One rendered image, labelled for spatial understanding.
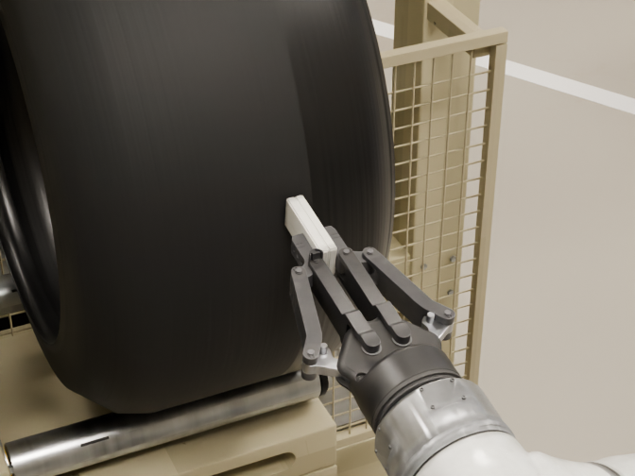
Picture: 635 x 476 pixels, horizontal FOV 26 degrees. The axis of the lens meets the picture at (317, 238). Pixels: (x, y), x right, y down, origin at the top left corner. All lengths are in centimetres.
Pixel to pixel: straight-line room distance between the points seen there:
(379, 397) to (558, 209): 247
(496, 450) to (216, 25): 42
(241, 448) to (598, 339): 167
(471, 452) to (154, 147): 36
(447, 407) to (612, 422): 188
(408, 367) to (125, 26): 35
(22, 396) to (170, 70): 63
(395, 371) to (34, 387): 74
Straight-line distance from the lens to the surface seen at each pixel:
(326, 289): 106
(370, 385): 99
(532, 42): 421
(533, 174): 355
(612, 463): 99
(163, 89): 110
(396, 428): 96
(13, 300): 161
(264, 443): 145
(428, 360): 99
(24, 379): 166
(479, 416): 95
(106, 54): 110
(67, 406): 161
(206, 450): 145
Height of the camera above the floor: 186
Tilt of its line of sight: 35 degrees down
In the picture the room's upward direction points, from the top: straight up
